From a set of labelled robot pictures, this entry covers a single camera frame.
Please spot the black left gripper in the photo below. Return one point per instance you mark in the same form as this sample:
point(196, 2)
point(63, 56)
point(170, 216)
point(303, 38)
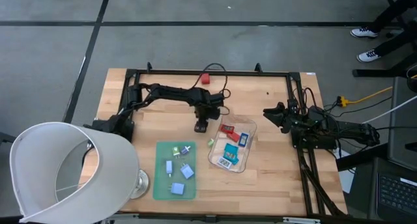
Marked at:
point(210, 103)

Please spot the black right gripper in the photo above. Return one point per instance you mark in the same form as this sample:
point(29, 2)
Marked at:
point(296, 118)

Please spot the red digital clock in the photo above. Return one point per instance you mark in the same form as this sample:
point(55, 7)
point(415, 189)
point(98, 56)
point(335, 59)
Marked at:
point(233, 137)
point(227, 129)

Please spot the small purple wall charger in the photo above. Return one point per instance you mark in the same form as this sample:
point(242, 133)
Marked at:
point(185, 149)

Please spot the clear plastic tray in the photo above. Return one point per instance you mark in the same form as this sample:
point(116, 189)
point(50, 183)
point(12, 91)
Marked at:
point(247, 123)

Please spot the white digital clock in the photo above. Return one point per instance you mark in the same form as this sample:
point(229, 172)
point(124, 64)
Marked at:
point(224, 162)

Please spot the dark blue digital clock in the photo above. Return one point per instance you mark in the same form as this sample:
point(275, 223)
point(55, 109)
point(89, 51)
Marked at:
point(243, 139)

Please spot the red wall charger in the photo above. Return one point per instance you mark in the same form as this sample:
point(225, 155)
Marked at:
point(205, 79)

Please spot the small blue wall charger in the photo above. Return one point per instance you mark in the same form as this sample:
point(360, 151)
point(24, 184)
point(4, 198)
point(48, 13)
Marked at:
point(169, 167)

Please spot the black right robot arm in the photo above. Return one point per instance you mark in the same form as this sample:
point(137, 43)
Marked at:
point(355, 131)

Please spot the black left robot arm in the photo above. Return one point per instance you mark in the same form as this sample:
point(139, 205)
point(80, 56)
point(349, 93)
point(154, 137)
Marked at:
point(172, 92)

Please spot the green translucent plastic tray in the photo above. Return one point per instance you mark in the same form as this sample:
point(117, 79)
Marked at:
point(163, 185)

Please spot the white lamp shade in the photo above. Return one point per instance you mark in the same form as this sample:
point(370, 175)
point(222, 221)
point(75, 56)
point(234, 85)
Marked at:
point(114, 172)

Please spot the black standing desk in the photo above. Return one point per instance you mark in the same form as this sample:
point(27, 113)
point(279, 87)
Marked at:
point(374, 73)

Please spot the dark grey computer case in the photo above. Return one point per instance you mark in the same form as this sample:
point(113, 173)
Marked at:
point(402, 126)

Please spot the person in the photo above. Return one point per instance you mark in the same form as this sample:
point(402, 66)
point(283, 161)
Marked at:
point(391, 45)

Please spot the black laptop with keyboard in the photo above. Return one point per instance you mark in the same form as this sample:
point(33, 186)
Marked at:
point(395, 194)

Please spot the black aluminium table frame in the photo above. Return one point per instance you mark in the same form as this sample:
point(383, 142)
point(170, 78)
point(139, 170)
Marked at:
point(260, 215)

